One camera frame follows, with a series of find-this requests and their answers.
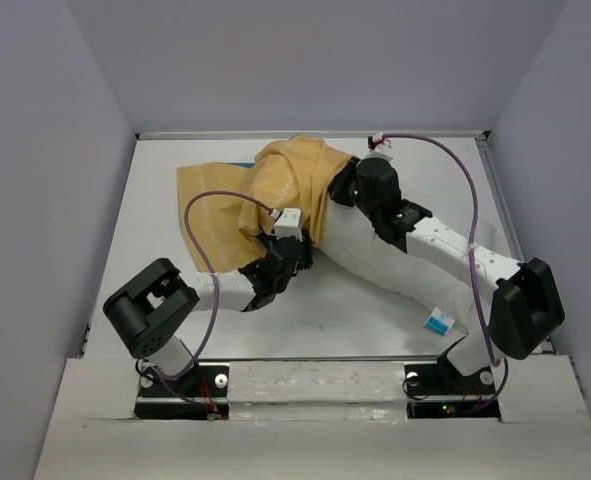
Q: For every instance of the white pillow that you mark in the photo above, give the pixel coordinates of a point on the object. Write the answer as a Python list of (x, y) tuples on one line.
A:
[(350, 241)]

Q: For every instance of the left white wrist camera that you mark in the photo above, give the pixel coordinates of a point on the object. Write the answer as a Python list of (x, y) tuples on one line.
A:
[(287, 223)]

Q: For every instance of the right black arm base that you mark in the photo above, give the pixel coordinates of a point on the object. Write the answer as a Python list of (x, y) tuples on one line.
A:
[(437, 390)]

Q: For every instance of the yellow pillowcase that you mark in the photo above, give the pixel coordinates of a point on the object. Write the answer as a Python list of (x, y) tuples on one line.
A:
[(223, 207)]

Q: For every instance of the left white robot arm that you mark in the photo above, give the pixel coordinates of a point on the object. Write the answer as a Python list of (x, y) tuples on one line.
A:
[(149, 309)]

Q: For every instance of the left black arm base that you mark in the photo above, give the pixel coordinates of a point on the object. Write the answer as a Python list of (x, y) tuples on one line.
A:
[(201, 395)]

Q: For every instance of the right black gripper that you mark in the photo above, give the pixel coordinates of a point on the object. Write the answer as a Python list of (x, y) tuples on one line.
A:
[(338, 186)]

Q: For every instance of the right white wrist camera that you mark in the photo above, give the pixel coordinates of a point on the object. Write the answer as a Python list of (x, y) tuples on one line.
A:
[(379, 147)]

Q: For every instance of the blue white pillow label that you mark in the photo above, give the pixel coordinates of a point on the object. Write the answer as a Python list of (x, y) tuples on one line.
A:
[(439, 322)]

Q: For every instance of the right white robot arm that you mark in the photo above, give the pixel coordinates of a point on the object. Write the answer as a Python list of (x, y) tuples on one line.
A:
[(507, 307)]

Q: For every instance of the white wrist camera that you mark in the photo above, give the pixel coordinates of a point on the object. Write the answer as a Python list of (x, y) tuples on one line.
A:
[(379, 147), (287, 223)]

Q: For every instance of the aluminium table frame rail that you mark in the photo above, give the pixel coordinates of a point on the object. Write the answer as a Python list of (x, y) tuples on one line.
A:
[(282, 134)]

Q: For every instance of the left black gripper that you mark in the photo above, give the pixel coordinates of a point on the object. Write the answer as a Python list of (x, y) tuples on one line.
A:
[(303, 260)]

